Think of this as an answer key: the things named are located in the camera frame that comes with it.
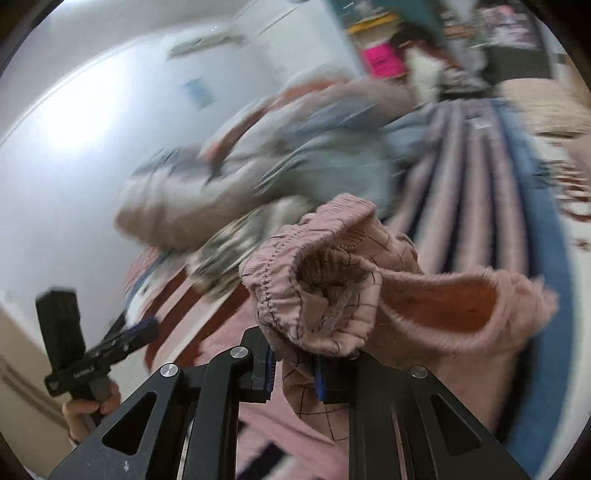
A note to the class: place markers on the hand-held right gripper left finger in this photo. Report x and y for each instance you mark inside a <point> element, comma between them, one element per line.
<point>270,369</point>

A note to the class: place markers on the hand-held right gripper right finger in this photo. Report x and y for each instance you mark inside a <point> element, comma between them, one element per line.
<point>322,385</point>

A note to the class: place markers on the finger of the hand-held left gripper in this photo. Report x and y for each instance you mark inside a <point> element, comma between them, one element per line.
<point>134,337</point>

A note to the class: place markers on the pink checked pants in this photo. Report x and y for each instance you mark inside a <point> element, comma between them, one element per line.
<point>323,286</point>

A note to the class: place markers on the person's left hand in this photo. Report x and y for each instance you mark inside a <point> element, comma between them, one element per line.
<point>81,420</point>

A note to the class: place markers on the dark patterned cloth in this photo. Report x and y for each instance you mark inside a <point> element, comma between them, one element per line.
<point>226,254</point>

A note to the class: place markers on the pink and grey comforter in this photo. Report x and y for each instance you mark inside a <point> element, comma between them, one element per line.
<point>194,207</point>

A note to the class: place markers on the grey-blue cloth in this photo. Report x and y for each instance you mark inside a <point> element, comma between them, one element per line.
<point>341,161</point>

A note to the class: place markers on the striped fleece blanket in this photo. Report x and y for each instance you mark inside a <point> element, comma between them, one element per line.
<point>461,194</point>

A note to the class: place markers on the white air conditioner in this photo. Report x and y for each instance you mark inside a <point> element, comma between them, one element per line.
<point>205,44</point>

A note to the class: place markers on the small white box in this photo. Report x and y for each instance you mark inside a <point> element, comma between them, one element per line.
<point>480,122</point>

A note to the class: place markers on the red-print bed sheet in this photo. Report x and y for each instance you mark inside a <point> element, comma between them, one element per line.
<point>577,198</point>

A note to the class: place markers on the bright pink bag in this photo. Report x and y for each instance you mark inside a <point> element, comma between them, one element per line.
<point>383,60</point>

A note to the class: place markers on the pile of clothes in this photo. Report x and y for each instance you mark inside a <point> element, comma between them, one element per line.
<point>427,69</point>

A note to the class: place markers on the floral pillow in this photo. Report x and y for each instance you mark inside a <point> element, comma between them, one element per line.
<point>545,106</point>

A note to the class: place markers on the yellow shelf rack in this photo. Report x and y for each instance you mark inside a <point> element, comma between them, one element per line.
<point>371,23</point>

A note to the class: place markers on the dark desk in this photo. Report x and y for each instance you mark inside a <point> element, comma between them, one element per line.
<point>517,62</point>

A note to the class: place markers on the wall poster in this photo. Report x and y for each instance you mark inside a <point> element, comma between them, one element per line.
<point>198,93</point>

